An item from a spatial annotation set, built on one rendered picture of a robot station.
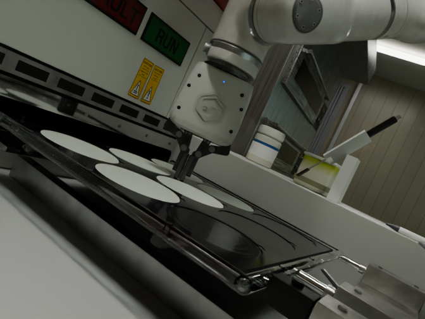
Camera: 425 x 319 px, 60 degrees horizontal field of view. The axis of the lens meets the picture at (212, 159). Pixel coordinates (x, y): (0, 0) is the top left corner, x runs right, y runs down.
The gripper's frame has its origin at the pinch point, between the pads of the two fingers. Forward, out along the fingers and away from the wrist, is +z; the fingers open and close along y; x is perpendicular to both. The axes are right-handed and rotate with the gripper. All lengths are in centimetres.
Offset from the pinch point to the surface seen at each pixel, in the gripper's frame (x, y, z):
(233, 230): -17.2, 8.2, 2.2
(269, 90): 164, 20, -44
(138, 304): -24.3, 2.3, 10.1
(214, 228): -20.0, 6.0, 2.2
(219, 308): -24.8, 8.8, 7.2
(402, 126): 616, 305, -166
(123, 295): -23.8, 0.8, 10.1
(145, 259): -20.2, 1.1, 7.8
